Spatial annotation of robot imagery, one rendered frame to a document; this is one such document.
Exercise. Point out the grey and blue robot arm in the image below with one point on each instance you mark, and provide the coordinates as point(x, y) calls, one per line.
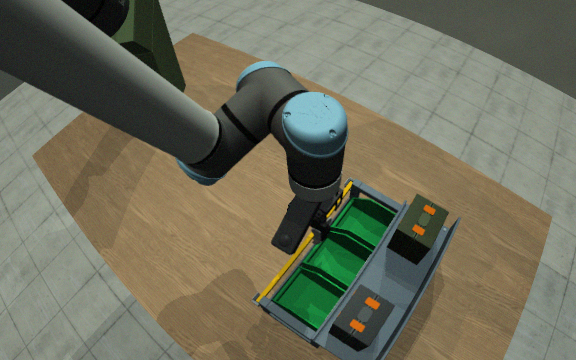
point(50, 46)

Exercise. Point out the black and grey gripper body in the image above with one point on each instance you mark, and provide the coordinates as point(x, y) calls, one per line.
point(325, 208)

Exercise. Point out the green open bin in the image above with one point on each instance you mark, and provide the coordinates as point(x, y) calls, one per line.
point(311, 295)
point(365, 217)
point(340, 256)

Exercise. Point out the yellow bar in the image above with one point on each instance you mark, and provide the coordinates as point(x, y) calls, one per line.
point(295, 255)

